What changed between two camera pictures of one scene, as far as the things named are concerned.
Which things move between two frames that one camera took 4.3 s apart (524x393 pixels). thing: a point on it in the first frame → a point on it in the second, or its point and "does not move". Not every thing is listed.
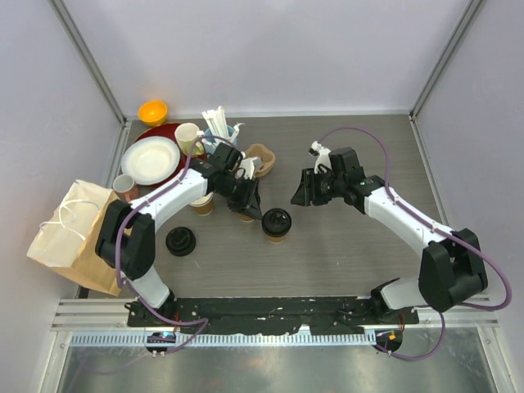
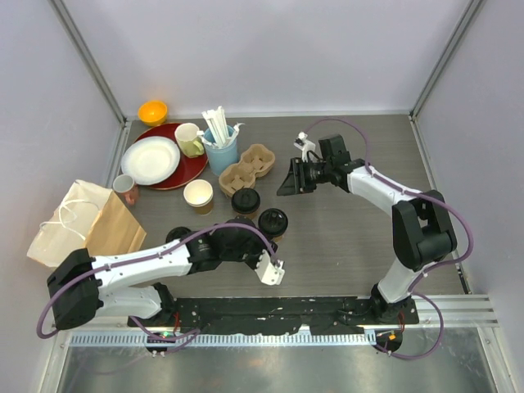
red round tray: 167,131 does not move
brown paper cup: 276,240 does not move
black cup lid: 277,222 does not move
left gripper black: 249,202 → 261,244
